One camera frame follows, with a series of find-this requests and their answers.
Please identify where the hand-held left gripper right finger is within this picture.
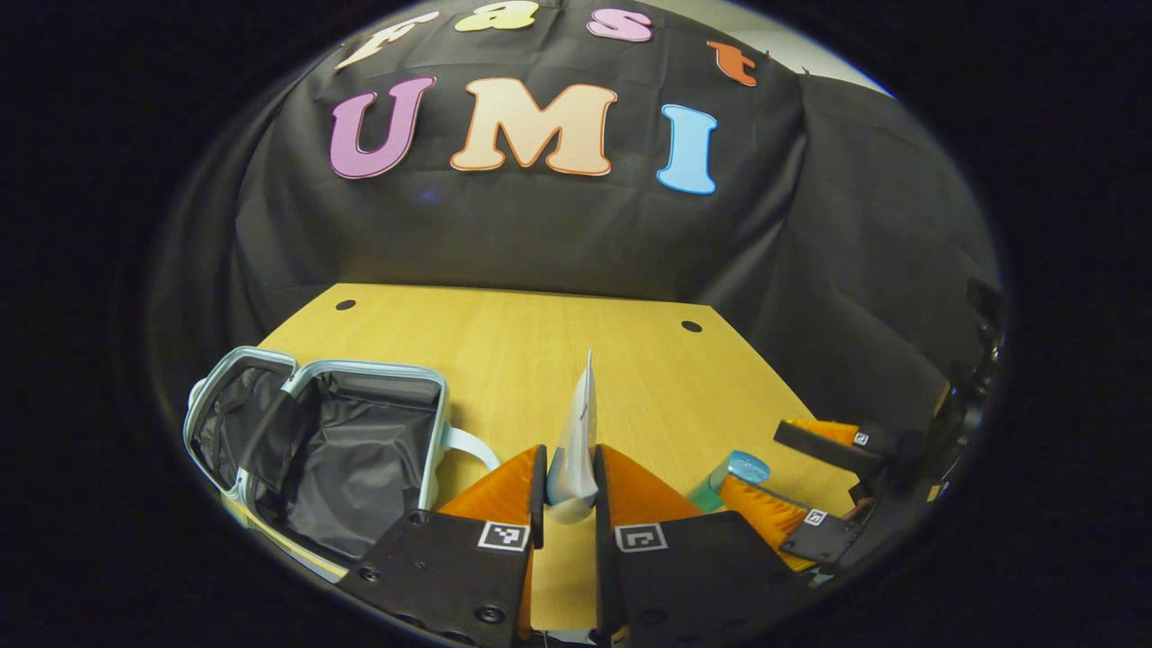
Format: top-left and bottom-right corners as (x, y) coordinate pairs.
(593, 443), (816, 648)

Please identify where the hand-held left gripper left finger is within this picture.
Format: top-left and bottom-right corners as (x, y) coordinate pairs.
(337, 443), (549, 648)

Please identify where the white skin care tube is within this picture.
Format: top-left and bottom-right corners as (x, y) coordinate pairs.
(545, 349), (600, 526)

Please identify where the pale blue suitcase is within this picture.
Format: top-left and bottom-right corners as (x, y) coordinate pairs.
(183, 346), (501, 584)

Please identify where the black backdrop cloth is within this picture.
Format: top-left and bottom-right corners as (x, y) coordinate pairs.
(148, 0), (1004, 433)

